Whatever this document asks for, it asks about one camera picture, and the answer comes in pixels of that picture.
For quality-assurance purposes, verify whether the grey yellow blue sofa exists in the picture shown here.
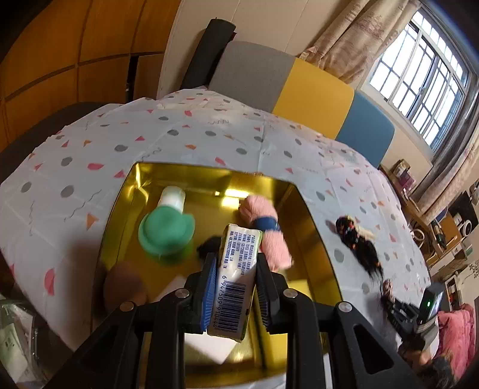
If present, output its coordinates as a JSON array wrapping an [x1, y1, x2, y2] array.
[[207, 40, 396, 169]]

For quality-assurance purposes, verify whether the black bolster cushion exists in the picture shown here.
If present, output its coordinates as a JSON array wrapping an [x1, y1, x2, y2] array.
[[181, 18, 237, 90]]

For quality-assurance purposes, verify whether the black-haired doll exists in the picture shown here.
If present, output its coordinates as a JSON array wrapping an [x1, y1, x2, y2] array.
[[334, 214, 393, 300]]

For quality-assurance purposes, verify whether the purple box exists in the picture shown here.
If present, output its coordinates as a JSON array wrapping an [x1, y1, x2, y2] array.
[[398, 168, 416, 191]]

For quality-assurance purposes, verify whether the green white plush toy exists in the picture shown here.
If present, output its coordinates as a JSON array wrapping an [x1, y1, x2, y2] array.
[[138, 186, 196, 259]]

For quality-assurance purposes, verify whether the wooden side desk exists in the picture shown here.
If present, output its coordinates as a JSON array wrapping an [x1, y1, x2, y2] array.
[[380, 166, 431, 240]]

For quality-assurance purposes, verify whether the beige box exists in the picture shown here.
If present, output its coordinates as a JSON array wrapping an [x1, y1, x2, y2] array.
[[389, 159, 408, 180]]

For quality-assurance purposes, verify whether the gold tin box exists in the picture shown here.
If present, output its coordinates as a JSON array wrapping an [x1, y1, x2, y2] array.
[[92, 162, 343, 389]]

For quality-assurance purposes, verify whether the dark grey striped sock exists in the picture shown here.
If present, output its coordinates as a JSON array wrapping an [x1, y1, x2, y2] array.
[[195, 235, 225, 259]]

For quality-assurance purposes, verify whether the pink fluffy sock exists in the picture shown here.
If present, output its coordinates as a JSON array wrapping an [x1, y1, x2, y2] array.
[[238, 194, 293, 272]]

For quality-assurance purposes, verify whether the patterned white tablecloth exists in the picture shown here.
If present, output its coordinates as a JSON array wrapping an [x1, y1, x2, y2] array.
[[0, 88, 431, 360]]

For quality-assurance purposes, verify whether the barred window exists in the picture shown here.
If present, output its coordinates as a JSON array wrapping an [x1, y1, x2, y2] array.
[[359, 9, 472, 150]]

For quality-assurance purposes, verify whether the green white tissue packet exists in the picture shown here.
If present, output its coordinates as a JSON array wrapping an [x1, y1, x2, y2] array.
[[207, 223, 260, 343]]

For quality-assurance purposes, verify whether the beige patterned curtain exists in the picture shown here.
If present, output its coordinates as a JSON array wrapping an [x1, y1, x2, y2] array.
[[299, 0, 423, 85], [412, 127, 479, 221]]

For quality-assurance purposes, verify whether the black monitor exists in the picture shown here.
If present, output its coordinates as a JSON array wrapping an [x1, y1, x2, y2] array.
[[447, 191, 474, 221]]

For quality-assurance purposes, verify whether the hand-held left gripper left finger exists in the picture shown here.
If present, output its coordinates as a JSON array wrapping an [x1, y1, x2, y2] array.
[[56, 253, 218, 389]]

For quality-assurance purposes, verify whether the wooden wardrobe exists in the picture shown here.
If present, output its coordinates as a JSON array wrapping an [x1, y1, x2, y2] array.
[[0, 0, 182, 150]]

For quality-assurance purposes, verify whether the clear plastic bag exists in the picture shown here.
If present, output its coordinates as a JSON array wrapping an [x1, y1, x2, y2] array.
[[0, 294, 42, 378]]

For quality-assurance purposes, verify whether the person's pink clothing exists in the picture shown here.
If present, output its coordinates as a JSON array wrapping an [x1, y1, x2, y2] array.
[[436, 303, 476, 378]]

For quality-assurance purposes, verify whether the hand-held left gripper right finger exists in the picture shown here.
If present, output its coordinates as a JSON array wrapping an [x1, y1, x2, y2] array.
[[255, 252, 423, 389]]

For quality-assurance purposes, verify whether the brown plush ball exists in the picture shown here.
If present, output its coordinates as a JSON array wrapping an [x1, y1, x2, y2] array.
[[103, 261, 148, 315]]

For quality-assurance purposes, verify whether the person's right hand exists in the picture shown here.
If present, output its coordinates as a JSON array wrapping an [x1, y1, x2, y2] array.
[[397, 342, 435, 371]]

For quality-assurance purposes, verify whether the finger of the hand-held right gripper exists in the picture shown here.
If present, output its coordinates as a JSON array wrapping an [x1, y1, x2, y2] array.
[[381, 295, 412, 330]]

